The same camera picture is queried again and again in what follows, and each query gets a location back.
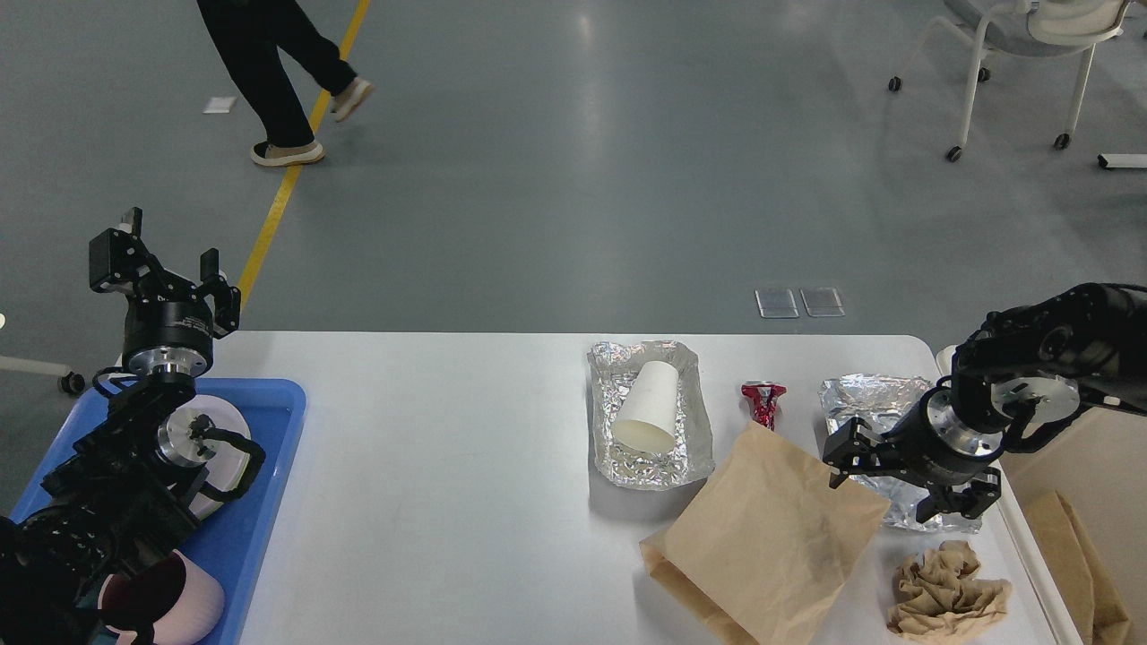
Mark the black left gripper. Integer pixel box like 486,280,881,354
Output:
89,207,242,375

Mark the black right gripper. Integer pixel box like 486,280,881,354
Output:
821,389,1006,524

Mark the crushed red soda can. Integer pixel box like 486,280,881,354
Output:
740,383,788,430

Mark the brown paper bag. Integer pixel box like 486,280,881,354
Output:
640,422,890,644
1023,491,1132,644

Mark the pink plate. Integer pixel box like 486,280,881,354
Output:
185,393,253,521

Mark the aluminium foil tray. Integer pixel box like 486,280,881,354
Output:
587,341,713,491

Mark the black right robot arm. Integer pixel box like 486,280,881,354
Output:
821,283,1146,523

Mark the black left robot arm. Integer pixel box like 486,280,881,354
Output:
3,207,266,644

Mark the crumpled foil piece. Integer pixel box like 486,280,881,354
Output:
820,373,982,535

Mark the crumpled brown paper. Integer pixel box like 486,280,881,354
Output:
885,541,1013,644

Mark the white plastic bin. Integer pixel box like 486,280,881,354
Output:
936,345,1147,645

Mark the grey floor socket plate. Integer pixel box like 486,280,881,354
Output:
799,287,846,318
755,288,799,320

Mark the brown paper bag in bin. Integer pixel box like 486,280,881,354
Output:
1023,491,1132,644

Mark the walking person in black trousers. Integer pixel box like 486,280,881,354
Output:
196,1,374,168

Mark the white paper cup lying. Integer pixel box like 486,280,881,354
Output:
611,362,679,456

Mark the blue plastic tray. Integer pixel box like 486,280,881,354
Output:
9,376,306,644

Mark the pink ribbed mug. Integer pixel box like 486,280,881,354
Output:
97,550,225,644

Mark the white furniture foot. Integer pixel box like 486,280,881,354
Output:
1097,151,1147,170

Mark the white office chair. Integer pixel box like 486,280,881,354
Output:
885,1,1131,163

